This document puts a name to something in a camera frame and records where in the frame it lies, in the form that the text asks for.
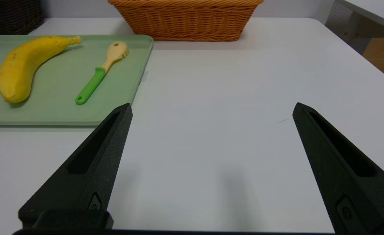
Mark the white perforated panel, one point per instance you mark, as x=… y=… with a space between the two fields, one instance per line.
x=345 y=26

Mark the yellow banana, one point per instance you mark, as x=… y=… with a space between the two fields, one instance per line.
x=19 y=68

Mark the light green plastic tray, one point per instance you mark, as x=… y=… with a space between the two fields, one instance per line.
x=58 y=107

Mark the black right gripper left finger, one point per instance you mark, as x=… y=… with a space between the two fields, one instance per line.
x=91 y=166

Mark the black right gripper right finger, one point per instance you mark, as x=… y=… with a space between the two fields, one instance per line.
x=338 y=176

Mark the white side table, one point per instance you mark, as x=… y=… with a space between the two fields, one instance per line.
x=377 y=9

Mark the dark brown wicker basket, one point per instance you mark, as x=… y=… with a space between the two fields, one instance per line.
x=9 y=16

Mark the orange wicker basket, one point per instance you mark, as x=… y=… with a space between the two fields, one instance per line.
x=185 y=19

